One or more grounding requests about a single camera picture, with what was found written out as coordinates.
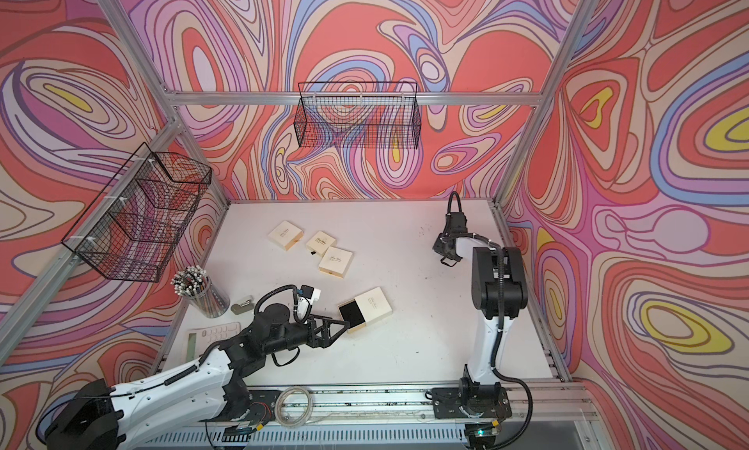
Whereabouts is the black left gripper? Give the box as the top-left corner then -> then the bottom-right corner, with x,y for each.
263,314 -> 349,360

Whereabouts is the cream drawer jewelry box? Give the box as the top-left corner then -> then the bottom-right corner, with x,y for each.
337,287 -> 393,333

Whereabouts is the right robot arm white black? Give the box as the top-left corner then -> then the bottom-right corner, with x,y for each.
425,191 -> 532,423

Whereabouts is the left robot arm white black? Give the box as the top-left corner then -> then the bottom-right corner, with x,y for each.
43,284 -> 350,449

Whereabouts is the cream jewelry box near stack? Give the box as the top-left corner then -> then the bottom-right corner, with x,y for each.
318,246 -> 354,278

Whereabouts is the small cream jewelry box middle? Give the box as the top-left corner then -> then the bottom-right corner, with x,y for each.
305,231 -> 337,256

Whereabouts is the cream jewelry box far left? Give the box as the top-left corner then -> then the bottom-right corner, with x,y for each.
268,220 -> 304,251

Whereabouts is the white desk calculator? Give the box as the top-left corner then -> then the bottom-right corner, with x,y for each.
185,321 -> 242,361

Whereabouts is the clear cup of pens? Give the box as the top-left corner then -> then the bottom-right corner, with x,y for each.
171,265 -> 230,319

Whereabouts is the coiled clear cable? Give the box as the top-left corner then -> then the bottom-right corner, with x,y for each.
274,386 -> 315,431

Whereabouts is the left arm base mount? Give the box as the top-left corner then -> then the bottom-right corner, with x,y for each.
209,389 -> 281,438

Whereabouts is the black wire basket back wall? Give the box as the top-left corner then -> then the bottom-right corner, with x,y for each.
294,80 -> 422,150

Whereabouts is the black wire basket wall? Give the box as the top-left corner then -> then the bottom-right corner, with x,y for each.
62,143 -> 213,283
294,80 -> 422,150

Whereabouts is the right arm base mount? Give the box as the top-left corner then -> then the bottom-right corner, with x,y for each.
424,365 -> 513,432

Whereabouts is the black wire basket left wall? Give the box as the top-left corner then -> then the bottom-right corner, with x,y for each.
62,143 -> 213,283

